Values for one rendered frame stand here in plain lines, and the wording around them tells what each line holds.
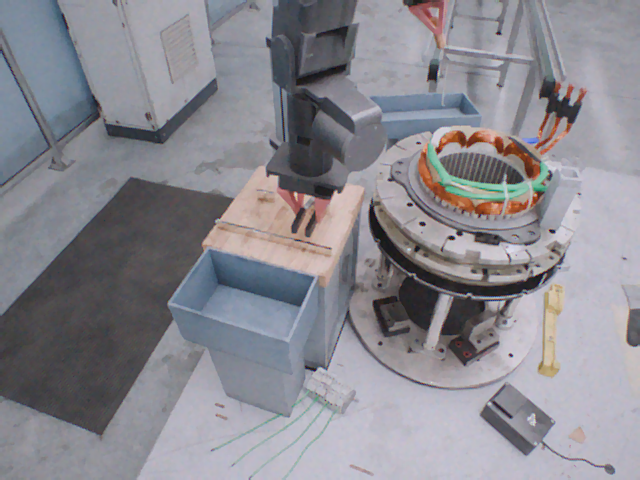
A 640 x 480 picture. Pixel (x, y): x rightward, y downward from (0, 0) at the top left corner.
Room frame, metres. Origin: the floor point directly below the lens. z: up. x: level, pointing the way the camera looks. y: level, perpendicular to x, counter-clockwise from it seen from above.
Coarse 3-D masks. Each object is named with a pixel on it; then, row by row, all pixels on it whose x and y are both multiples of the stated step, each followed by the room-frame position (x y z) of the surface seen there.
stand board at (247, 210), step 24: (264, 168) 0.61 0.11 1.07; (240, 192) 0.54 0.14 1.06; (336, 192) 0.54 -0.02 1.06; (360, 192) 0.54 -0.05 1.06; (240, 216) 0.49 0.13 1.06; (264, 216) 0.49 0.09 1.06; (288, 216) 0.49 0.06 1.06; (336, 216) 0.49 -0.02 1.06; (216, 240) 0.44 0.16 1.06; (240, 240) 0.44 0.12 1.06; (264, 240) 0.44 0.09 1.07; (312, 240) 0.44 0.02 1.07; (336, 240) 0.44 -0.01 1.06; (288, 264) 0.39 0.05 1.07; (312, 264) 0.39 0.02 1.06
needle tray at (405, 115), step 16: (384, 96) 0.88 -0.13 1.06; (400, 96) 0.88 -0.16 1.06; (416, 96) 0.89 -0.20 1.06; (432, 96) 0.89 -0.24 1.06; (448, 96) 0.90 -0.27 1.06; (464, 96) 0.89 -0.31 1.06; (384, 112) 0.87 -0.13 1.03; (400, 112) 0.88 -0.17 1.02; (416, 112) 0.88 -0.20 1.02; (432, 112) 0.88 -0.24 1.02; (448, 112) 0.88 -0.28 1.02; (464, 112) 0.87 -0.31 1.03; (400, 128) 0.77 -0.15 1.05; (416, 128) 0.78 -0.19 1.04; (432, 128) 0.78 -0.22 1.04
